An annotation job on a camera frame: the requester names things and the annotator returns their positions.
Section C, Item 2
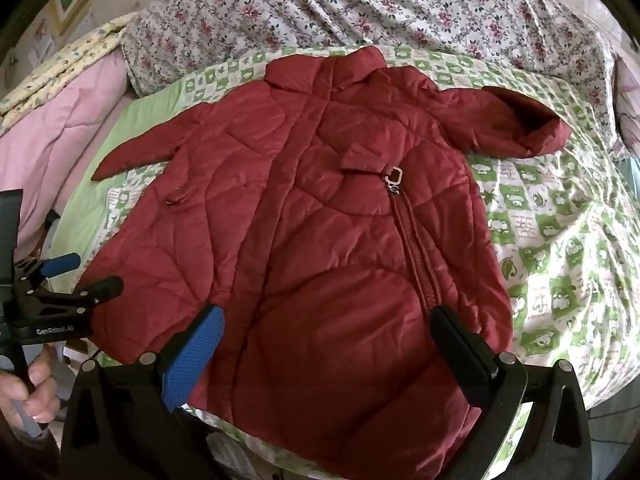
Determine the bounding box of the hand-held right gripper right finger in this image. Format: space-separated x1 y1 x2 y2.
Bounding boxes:
430 304 594 480

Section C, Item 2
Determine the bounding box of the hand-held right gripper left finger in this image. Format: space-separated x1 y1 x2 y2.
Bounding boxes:
60 305 226 480

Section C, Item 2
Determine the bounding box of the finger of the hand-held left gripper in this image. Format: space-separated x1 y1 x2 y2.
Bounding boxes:
34 275 124 312
31 252 82 279

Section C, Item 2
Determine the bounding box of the red padded coat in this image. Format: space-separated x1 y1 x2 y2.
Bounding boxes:
80 45 574 480

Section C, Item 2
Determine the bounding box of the person's left hand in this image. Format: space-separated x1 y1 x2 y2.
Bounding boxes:
0 347 62 433

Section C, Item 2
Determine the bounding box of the pink quilt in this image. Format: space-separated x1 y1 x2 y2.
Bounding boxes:
0 50 132 243

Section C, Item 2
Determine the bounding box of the green checked blanket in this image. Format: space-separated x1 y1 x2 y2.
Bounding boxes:
50 45 640 480

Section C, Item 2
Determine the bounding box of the plain light green sheet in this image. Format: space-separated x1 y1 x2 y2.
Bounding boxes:
50 80 201 261

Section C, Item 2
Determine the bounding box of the yellow floral quilt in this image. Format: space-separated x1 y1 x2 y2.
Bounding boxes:
0 12 140 122

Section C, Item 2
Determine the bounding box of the pale teal cloth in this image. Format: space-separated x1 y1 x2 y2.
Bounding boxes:
620 157 640 221

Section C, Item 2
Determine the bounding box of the floral print quilt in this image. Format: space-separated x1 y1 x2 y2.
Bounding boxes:
122 0 627 161

